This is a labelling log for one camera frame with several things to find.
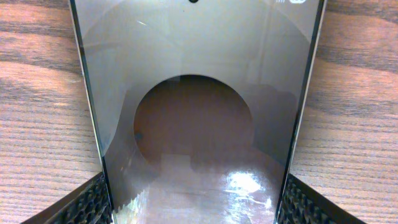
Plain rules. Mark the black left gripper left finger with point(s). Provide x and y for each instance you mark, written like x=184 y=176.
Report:
x=88 y=204

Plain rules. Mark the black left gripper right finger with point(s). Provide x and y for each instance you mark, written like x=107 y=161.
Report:
x=301 y=204

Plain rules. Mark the Galaxy S25 Ultra smartphone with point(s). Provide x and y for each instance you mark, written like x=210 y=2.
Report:
x=196 y=105

